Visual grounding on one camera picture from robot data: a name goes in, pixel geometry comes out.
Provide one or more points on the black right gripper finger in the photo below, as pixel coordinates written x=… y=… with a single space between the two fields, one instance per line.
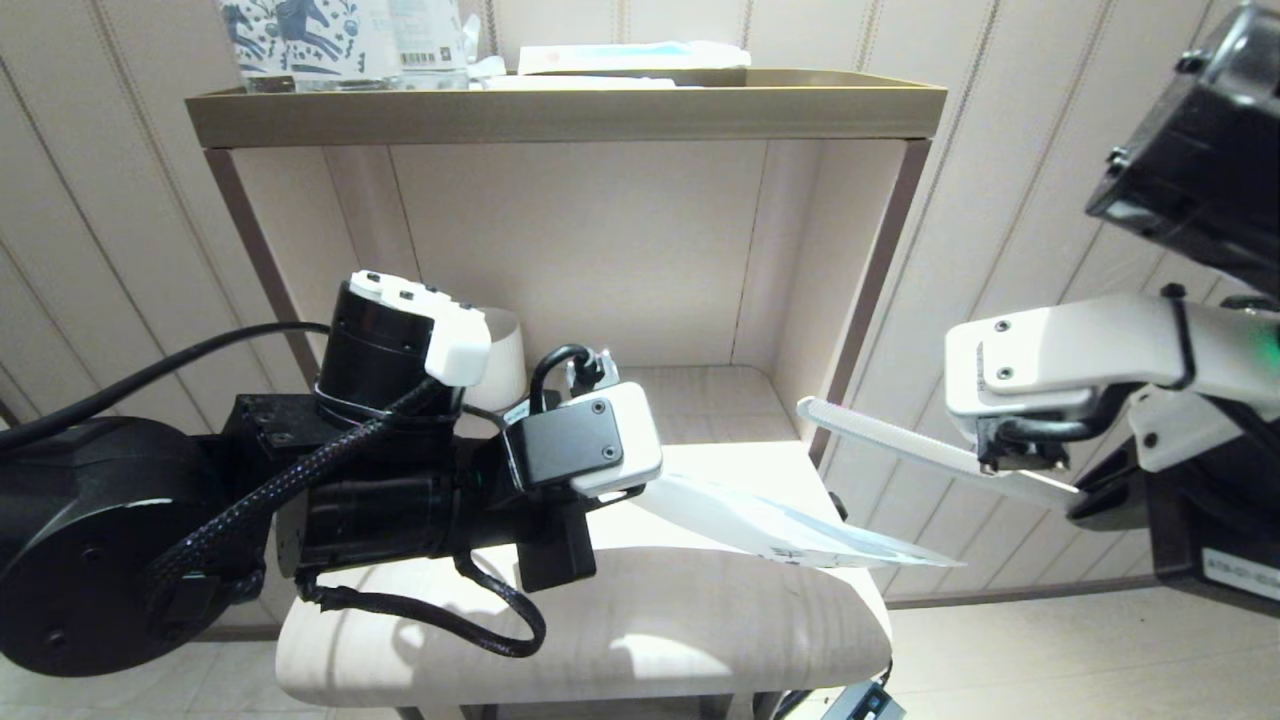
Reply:
x=1115 y=500

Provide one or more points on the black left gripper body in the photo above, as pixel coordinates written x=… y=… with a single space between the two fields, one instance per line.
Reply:
x=550 y=550

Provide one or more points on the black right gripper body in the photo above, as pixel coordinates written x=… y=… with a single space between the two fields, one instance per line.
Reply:
x=1220 y=520

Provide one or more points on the white floral pouch bag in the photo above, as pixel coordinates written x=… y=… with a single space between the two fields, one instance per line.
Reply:
x=760 y=520

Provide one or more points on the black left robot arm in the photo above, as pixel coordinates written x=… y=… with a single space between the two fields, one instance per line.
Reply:
x=80 y=540

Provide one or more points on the white ribbed ceramic mug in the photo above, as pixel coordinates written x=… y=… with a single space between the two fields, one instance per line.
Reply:
x=507 y=345

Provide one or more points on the beige wooden shelf cabinet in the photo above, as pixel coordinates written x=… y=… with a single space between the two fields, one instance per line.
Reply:
x=600 y=250

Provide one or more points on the grey power inverter box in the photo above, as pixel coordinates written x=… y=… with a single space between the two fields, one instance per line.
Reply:
x=865 y=705

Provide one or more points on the crumpled clear plastic wrapper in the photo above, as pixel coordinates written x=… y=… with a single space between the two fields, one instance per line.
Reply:
x=485 y=62

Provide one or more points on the white blue toothbrush packet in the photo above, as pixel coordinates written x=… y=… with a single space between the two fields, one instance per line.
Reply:
x=630 y=57

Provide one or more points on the clear bottle with barcode label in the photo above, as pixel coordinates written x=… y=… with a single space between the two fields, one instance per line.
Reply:
x=430 y=35

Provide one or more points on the blue patterned package on top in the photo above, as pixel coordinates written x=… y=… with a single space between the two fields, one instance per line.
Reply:
x=340 y=40

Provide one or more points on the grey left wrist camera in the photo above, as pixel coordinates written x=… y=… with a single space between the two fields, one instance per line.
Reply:
x=580 y=440

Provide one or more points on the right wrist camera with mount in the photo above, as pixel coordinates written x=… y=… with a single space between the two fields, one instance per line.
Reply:
x=1080 y=350

